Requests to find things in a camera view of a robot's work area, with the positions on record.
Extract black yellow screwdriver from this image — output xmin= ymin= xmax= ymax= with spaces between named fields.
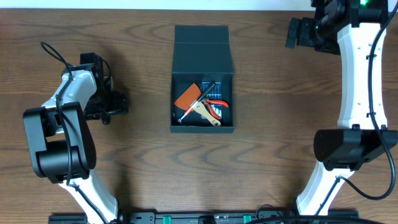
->
xmin=101 ymin=114 xmax=111 ymax=125

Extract orange scraper wooden handle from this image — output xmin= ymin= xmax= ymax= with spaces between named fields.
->
xmin=174 ymin=82 xmax=222 ymax=127

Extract red black cutting pliers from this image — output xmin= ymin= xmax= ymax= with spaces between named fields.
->
xmin=203 ymin=98 xmax=229 ymax=120

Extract dark green box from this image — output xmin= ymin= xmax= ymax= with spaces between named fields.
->
xmin=170 ymin=25 xmax=235 ymax=134

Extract small claw hammer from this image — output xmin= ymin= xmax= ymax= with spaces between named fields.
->
xmin=175 ymin=82 xmax=218 ymax=126

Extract blue precision screwdriver set case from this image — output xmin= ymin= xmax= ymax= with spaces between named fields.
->
xmin=200 ymin=82 xmax=223 ymax=119

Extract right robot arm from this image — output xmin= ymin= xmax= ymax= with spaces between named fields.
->
xmin=286 ymin=0 xmax=397 ymax=217

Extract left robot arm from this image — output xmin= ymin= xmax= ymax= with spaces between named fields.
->
xmin=23 ymin=52 xmax=129 ymax=223

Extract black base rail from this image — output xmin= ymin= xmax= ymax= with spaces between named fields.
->
xmin=48 ymin=208 xmax=386 ymax=224

